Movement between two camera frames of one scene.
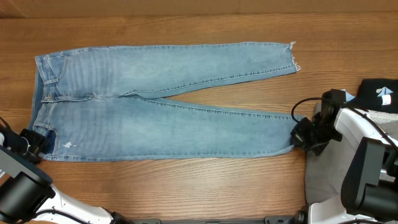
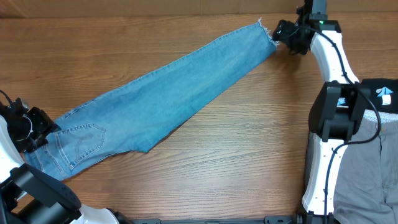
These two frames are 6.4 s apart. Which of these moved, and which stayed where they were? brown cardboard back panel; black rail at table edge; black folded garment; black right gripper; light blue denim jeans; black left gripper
Moved: light blue denim jeans; black left gripper; black right gripper
Stayed: brown cardboard back panel; black rail at table edge; black folded garment
